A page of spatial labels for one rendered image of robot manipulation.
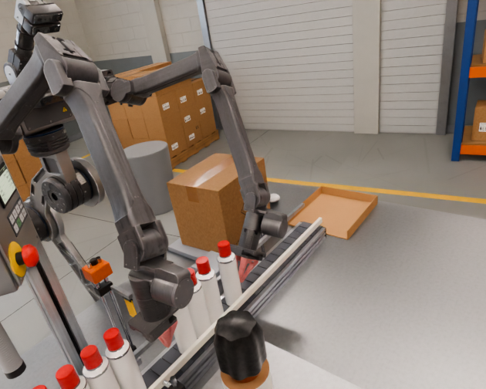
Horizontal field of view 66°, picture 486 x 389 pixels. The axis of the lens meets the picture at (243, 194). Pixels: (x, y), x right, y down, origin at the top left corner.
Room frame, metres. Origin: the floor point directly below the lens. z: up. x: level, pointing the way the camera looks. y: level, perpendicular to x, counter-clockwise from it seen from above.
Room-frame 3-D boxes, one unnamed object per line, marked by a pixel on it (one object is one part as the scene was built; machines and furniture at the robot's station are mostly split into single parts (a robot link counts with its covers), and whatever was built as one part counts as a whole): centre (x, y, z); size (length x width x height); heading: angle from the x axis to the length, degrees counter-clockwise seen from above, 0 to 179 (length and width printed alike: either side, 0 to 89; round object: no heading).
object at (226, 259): (0.86, 0.07, 0.98); 0.05 x 0.05 x 0.20
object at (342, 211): (1.34, -0.36, 0.85); 0.30 x 0.26 x 0.04; 138
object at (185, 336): (0.71, 0.20, 0.98); 0.05 x 0.05 x 0.20
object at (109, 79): (1.45, 0.41, 1.45); 0.09 x 0.08 x 0.12; 146
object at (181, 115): (5.08, 0.86, 0.57); 1.20 x 0.83 x 1.14; 148
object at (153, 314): (0.60, 0.22, 1.13); 0.10 x 0.07 x 0.07; 139
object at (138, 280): (0.60, 0.21, 1.19); 0.07 x 0.06 x 0.07; 56
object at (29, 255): (0.54, 0.37, 1.32); 0.04 x 0.03 x 0.04; 13
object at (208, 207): (1.31, 0.08, 0.99); 0.30 x 0.24 x 0.27; 142
